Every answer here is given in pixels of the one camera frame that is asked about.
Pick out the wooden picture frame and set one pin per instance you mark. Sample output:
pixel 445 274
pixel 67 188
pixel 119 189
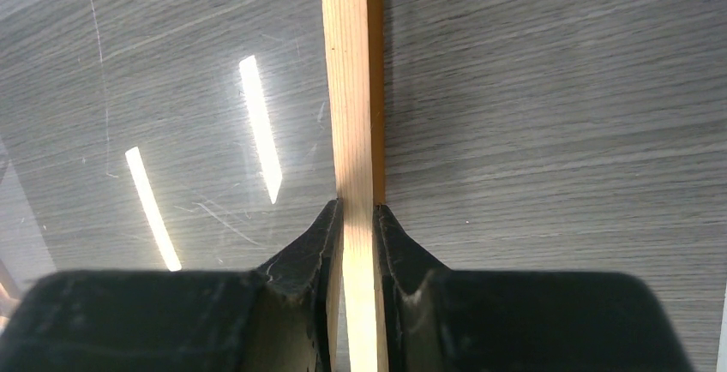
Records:
pixel 346 26

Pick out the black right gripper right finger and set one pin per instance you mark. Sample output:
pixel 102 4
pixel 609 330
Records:
pixel 441 319

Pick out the transparent acrylic sheet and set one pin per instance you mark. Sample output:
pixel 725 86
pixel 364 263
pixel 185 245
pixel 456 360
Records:
pixel 135 133

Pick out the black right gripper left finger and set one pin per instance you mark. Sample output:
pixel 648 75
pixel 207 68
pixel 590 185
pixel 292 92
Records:
pixel 280 316

